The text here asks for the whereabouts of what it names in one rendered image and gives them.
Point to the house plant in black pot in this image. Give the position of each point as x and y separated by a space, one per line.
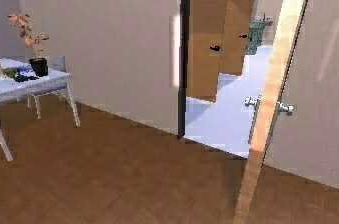
38 65

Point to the brown wooden room door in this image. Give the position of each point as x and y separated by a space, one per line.
235 36
203 50

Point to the light wooden room door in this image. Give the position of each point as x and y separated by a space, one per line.
270 100

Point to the blue and black small object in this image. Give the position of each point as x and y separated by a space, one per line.
24 76

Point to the green round fruit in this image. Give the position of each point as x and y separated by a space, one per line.
9 72

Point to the white table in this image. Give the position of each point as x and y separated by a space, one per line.
7 87

